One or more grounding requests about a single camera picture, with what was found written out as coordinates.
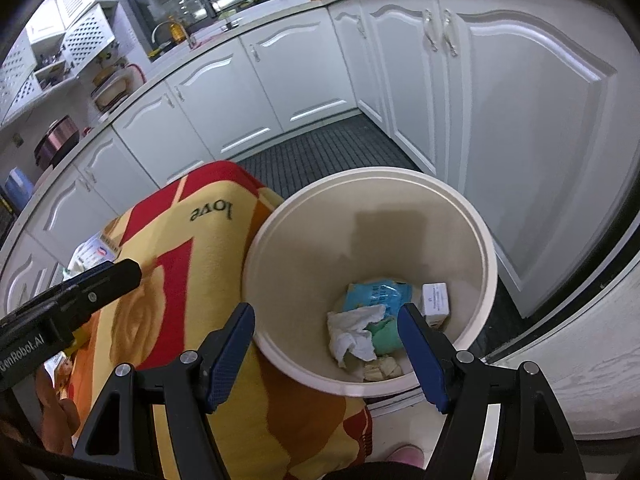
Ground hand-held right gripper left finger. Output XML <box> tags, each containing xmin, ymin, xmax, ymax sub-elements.
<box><xmin>72</xmin><ymin>302</ymin><xmax>256</xmax><ymax>480</ymax></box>

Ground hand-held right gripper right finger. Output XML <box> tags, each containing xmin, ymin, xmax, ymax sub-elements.
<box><xmin>397</xmin><ymin>302</ymin><xmax>588</xmax><ymax>480</ymax></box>

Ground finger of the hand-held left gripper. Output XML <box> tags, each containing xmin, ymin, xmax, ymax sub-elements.
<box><xmin>52</xmin><ymin>258</ymin><xmax>143</xmax><ymax>322</ymax></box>

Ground white blue toothpaste box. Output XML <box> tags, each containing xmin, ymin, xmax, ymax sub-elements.
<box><xmin>69</xmin><ymin>232</ymin><xmax>124</xmax><ymax>281</ymax></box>

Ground beige paper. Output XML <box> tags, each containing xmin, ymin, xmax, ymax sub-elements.
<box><xmin>362</xmin><ymin>355</ymin><xmax>404</xmax><ymax>382</ymax></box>

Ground green cloth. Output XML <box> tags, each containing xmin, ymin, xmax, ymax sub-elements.
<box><xmin>367</xmin><ymin>317</ymin><xmax>406</xmax><ymax>354</ymax></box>

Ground small white cardboard box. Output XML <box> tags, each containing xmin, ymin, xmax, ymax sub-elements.
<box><xmin>420</xmin><ymin>282</ymin><xmax>450</xmax><ymax>331</ymax></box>

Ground white tissue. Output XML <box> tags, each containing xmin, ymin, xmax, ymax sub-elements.
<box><xmin>327</xmin><ymin>305</ymin><xmax>388</xmax><ymax>368</ymax></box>

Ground light blue plastic packet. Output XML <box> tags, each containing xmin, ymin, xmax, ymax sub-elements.
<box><xmin>344</xmin><ymin>281</ymin><xmax>413</xmax><ymax>326</ymax></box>

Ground beige plastic bin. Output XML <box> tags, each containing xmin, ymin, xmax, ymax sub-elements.
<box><xmin>241</xmin><ymin>166</ymin><xmax>499</xmax><ymax>399</ymax></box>

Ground printed checked blanket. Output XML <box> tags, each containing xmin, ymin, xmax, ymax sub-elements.
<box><xmin>40</xmin><ymin>160</ymin><xmax>373</xmax><ymax>480</ymax></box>

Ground pink slipper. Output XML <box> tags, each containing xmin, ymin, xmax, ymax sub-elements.
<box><xmin>387</xmin><ymin>444</ymin><xmax>426</xmax><ymax>469</ymax></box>

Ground blue plastic pitcher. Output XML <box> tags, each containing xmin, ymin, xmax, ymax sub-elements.
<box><xmin>4</xmin><ymin>167</ymin><xmax>35</xmax><ymax>212</ymax></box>

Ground pink rice cooker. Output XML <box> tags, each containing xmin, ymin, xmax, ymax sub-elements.
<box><xmin>34</xmin><ymin>115</ymin><xmax>82</xmax><ymax>169</ymax></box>

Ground beige casserole on rack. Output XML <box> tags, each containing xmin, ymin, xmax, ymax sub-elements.
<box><xmin>91</xmin><ymin>62</ymin><xmax>147</xmax><ymax>112</ymax></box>

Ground white base cabinets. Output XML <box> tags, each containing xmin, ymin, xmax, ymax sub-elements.
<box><xmin>0</xmin><ymin>0</ymin><xmax>636</xmax><ymax>321</ymax></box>

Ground curved metal faucet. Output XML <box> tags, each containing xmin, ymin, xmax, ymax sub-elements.
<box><xmin>151</xmin><ymin>21</ymin><xmax>197</xmax><ymax>52</ymax></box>

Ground white lattice wall cabinet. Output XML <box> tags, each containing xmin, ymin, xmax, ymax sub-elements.
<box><xmin>0</xmin><ymin>0</ymin><xmax>118</xmax><ymax>123</ymax></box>

